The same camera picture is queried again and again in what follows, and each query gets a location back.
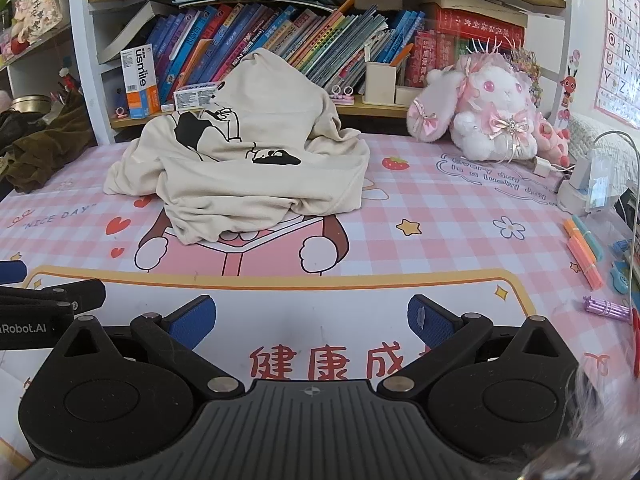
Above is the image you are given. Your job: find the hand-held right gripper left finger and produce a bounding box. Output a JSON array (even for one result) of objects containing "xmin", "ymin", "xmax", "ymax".
[{"xmin": 54, "ymin": 296, "xmax": 246, "ymax": 402}]

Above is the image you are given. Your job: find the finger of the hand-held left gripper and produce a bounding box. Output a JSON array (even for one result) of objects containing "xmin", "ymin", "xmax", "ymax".
[
  {"xmin": 0, "ymin": 259, "xmax": 27, "ymax": 286},
  {"xmin": 0, "ymin": 279, "xmax": 107, "ymax": 317}
]

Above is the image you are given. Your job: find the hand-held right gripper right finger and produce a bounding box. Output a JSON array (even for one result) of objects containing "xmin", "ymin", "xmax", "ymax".
[{"xmin": 377, "ymin": 294, "xmax": 576, "ymax": 402}]

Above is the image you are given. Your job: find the cream printed t-shirt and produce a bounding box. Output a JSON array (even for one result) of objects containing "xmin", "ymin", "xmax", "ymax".
[{"xmin": 103, "ymin": 47, "xmax": 371, "ymax": 246}]

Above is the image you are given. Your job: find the brown velvet cloth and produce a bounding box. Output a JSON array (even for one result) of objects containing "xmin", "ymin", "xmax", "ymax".
[{"xmin": 0, "ymin": 91, "xmax": 97, "ymax": 194}]

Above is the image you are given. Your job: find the bundle of pastel highlighters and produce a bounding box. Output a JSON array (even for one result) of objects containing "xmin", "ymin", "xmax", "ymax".
[{"xmin": 564, "ymin": 215, "xmax": 606, "ymax": 291}]

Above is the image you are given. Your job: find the metal bowl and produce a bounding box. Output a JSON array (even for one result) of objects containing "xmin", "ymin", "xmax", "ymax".
[{"xmin": 10, "ymin": 94, "xmax": 52, "ymax": 112}]

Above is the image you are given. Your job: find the bundle of purple pens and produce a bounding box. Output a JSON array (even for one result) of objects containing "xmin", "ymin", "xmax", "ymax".
[{"xmin": 582, "ymin": 296, "xmax": 632, "ymax": 321}]

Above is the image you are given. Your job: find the white shelf unit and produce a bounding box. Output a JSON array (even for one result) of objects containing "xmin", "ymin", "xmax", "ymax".
[{"xmin": 0, "ymin": 22, "xmax": 103, "ymax": 143}]

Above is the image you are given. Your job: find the wooden bookshelf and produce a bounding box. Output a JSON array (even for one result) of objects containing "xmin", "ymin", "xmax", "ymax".
[{"xmin": 67, "ymin": 0, "xmax": 576, "ymax": 146}]

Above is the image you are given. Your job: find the pink white plush bunny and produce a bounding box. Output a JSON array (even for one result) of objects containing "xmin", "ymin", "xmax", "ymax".
[{"xmin": 406, "ymin": 42, "xmax": 543, "ymax": 163}]

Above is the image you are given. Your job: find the flat white orange box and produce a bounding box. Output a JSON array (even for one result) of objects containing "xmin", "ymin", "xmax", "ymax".
[{"xmin": 172, "ymin": 82, "xmax": 226, "ymax": 111}]

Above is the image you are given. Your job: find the small beige box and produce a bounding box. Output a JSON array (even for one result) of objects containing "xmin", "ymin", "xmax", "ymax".
[{"xmin": 395, "ymin": 85, "xmax": 426, "ymax": 107}]

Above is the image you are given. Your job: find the tall white orange box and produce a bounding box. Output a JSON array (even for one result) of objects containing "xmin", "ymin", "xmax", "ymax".
[{"xmin": 121, "ymin": 44, "xmax": 161, "ymax": 120}]

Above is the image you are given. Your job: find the beige pen holder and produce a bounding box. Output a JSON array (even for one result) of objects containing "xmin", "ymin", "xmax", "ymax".
[{"xmin": 365, "ymin": 61, "xmax": 399, "ymax": 106}]

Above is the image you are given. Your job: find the white knitted cloth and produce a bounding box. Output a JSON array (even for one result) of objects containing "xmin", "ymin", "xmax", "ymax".
[{"xmin": 567, "ymin": 112, "xmax": 640, "ymax": 183}]

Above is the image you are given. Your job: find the pink flower ornament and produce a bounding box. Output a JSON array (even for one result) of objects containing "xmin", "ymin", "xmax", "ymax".
[{"xmin": 9, "ymin": 0, "xmax": 64, "ymax": 37}]

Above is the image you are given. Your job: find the colourful bead ornament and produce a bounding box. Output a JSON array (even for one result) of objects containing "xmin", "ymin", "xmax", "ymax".
[{"xmin": 510, "ymin": 47, "xmax": 544, "ymax": 107}]

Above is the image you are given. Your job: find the row of colourful books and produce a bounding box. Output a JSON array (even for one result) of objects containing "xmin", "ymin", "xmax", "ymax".
[{"xmin": 97, "ymin": 0, "xmax": 528, "ymax": 91}]

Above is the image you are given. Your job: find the white charger with cable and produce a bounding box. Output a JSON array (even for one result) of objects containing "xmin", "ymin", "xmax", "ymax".
[{"xmin": 529, "ymin": 156, "xmax": 571, "ymax": 179}]

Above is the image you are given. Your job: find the red deer wall sticker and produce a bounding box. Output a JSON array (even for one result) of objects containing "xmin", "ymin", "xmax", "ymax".
[{"xmin": 557, "ymin": 50, "xmax": 584, "ymax": 122}]

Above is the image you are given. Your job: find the alphabet wall poster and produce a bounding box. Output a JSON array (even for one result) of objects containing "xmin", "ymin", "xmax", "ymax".
[{"xmin": 594, "ymin": 0, "xmax": 640, "ymax": 128}]

